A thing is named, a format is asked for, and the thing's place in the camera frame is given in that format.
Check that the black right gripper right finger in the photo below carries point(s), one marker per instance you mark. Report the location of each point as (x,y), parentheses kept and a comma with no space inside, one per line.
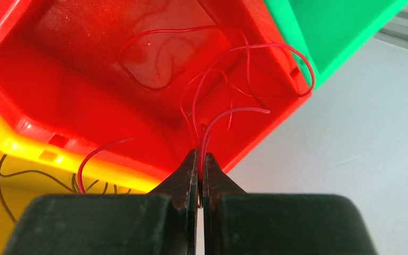
(237,222)

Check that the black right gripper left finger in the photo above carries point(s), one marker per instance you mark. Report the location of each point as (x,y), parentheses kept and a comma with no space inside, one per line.
(162,221)

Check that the red plastic bin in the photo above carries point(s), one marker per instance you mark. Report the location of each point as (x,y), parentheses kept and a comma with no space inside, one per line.
(146,77)

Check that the yellow plastic bin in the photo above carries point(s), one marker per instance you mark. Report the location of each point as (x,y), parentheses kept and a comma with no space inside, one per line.
(29,168)

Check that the green plastic bin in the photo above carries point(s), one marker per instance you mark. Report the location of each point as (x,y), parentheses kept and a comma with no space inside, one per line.
(329,32)

